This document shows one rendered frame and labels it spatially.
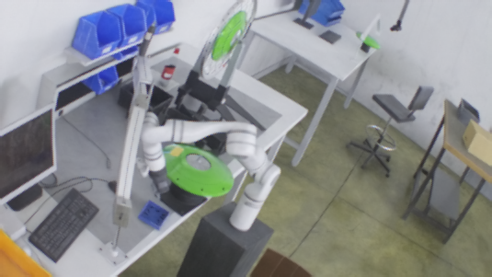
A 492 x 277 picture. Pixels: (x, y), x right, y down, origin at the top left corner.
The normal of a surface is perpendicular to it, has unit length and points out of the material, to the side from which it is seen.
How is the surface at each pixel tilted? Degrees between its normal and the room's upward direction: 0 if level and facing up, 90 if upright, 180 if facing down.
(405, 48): 90
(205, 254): 90
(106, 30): 88
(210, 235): 90
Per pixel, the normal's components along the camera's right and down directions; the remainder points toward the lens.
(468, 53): -0.40, 0.31
